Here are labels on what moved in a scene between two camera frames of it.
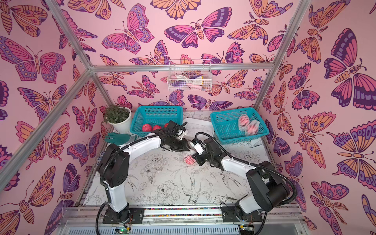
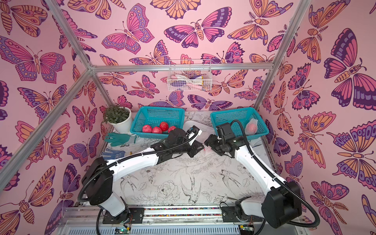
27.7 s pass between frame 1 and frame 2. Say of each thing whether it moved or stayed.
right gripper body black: moved
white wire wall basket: stayed
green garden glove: stayed
